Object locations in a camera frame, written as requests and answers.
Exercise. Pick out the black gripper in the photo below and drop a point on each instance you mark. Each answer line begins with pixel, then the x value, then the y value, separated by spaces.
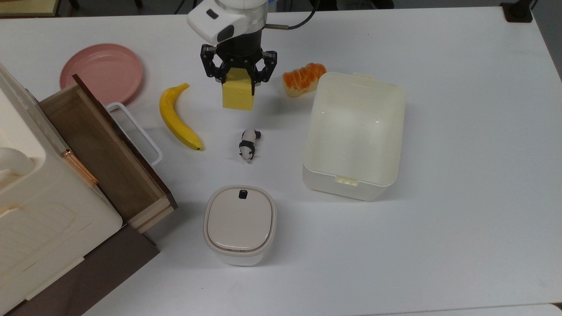
pixel 241 50

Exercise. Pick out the yellow cube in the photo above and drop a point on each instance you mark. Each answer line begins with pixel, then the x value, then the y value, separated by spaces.
pixel 237 96

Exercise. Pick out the white grey Franka robot arm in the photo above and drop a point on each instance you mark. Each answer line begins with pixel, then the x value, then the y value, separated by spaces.
pixel 237 13

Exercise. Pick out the white plastic box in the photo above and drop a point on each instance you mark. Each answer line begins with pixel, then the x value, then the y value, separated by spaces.
pixel 355 131

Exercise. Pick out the orange bread roll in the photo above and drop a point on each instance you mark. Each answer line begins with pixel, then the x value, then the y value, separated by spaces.
pixel 303 79

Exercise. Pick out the toy panda figure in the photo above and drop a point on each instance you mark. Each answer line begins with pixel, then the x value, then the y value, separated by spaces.
pixel 248 145

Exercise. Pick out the yellow toy banana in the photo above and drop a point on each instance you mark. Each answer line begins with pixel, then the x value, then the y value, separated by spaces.
pixel 173 120

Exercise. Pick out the pink plate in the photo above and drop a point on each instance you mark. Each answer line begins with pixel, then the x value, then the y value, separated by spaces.
pixel 101 70

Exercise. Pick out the cream lidded trash can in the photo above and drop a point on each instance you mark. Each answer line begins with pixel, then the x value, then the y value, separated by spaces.
pixel 239 224

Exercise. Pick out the brown wooden drawer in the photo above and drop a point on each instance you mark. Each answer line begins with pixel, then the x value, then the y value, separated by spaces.
pixel 105 162

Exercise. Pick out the yellow board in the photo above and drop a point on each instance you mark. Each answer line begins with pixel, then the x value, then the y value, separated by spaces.
pixel 26 6

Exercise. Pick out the cream plastic cabinet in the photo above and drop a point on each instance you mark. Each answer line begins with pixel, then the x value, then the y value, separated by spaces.
pixel 39 219

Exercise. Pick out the black stand base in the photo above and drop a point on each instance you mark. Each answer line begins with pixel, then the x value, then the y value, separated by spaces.
pixel 517 11

